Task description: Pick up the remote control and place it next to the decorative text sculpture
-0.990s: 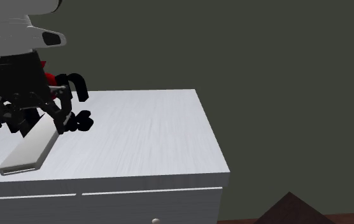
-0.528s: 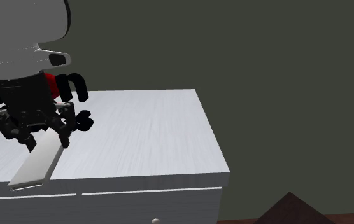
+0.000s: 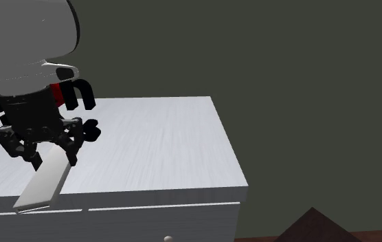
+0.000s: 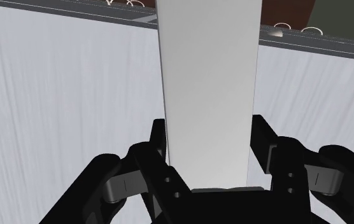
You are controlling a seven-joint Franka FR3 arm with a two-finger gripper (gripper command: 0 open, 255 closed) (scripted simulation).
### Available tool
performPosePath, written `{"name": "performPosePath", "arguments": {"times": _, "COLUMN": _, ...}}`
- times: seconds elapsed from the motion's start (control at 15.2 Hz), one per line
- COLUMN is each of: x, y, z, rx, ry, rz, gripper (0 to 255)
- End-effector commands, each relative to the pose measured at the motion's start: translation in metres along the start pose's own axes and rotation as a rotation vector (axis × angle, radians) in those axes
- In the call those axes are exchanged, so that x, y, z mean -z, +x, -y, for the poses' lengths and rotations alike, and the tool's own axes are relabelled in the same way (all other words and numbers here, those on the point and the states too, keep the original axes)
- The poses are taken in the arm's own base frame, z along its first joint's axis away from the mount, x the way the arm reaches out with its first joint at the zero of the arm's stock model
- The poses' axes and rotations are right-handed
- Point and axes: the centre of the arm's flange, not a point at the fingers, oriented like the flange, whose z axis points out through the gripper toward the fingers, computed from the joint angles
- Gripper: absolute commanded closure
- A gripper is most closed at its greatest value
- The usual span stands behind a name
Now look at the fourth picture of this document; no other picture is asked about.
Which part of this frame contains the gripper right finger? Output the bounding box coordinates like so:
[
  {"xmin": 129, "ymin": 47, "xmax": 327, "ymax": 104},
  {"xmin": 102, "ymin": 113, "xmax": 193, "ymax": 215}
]
[{"xmin": 250, "ymin": 114, "xmax": 354, "ymax": 224}]

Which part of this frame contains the white table with grey rim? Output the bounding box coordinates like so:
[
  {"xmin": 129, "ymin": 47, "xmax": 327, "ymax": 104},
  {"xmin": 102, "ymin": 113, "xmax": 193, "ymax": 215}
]
[{"xmin": 0, "ymin": 0, "xmax": 354, "ymax": 224}]

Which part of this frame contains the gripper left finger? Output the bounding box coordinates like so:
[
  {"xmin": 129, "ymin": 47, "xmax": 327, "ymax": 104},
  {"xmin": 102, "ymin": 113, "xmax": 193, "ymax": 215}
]
[{"xmin": 38, "ymin": 118, "xmax": 194, "ymax": 224}]

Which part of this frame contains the white rectangular slab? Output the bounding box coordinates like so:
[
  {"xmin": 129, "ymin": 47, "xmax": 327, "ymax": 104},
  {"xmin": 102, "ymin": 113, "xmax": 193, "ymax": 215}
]
[{"xmin": 154, "ymin": 0, "xmax": 264, "ymax": 191}]

